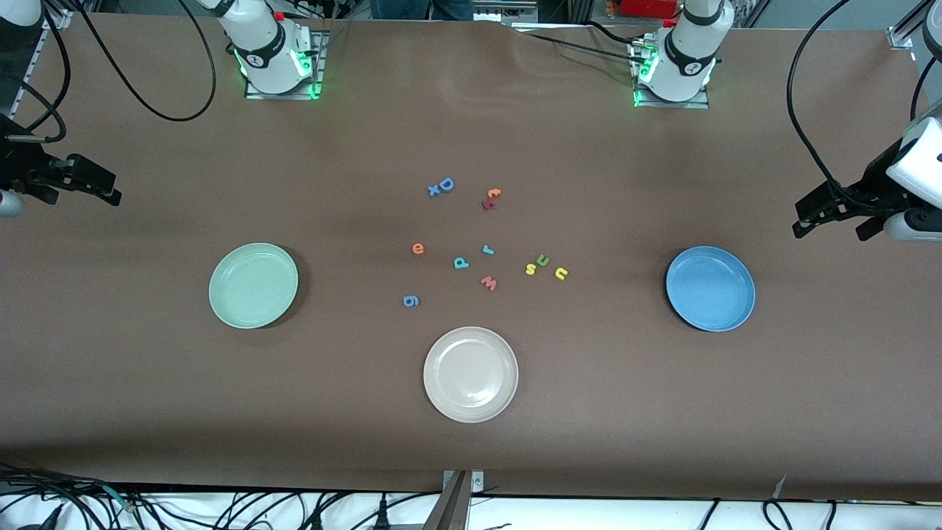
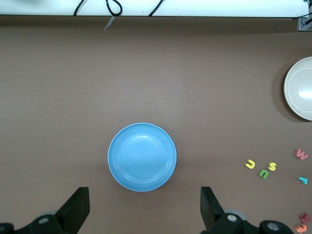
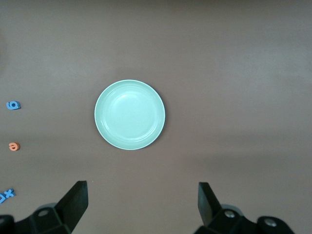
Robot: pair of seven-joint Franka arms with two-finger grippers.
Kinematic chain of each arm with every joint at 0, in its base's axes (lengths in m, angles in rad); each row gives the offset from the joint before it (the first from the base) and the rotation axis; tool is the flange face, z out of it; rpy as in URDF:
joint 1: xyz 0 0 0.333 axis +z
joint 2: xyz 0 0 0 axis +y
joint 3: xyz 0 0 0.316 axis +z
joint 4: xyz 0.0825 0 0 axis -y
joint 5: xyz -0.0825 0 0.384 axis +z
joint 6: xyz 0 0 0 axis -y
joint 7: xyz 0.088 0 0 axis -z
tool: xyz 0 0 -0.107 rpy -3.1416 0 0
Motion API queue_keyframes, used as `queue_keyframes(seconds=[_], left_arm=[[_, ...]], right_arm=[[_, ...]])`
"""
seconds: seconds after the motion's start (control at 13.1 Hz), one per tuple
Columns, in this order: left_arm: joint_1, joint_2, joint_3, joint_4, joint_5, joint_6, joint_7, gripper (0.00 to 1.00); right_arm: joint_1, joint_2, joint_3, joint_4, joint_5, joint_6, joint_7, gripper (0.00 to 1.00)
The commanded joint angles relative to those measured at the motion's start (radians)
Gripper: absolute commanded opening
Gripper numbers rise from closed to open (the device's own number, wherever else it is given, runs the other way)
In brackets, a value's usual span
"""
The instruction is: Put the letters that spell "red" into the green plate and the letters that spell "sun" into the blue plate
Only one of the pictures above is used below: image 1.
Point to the red box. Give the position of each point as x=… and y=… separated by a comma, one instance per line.
x=647, y=7

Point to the aluminium corner bracket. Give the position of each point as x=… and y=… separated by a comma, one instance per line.
x=899, y=38
x=57, y=18

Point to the blue plate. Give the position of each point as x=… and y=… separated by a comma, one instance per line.
x=710, y=288

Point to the blue foam digit six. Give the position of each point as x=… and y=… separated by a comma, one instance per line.
x=407, y=300

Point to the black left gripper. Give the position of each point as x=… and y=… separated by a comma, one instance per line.
x=870, y=185

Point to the light green plate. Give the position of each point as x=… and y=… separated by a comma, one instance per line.
x=253, y=285

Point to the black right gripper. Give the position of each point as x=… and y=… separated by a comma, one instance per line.
x=20, y=168

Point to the yellow foam letter n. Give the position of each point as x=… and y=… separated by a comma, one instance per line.
x=563, y=269

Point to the grey tape strip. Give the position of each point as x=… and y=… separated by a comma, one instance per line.
x=779, y=488

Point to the teal foam letter p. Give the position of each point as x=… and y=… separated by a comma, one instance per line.
x=460, y=263

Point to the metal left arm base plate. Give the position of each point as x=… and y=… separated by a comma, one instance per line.
x=692, y=104

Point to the person in blue jeans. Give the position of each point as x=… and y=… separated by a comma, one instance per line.
x=419, y=9

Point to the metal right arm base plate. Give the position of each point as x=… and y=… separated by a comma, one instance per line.
x=291, y=96

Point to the pink foam letter w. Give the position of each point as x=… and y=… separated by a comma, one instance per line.
x=489, y=283

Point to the blue foam letter D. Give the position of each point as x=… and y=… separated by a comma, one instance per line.
x=442, y=185

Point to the metal table edge bracket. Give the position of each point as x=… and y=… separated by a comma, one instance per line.
x=450, y=511

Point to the beige plate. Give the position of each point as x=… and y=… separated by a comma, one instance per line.
x=471, y=375

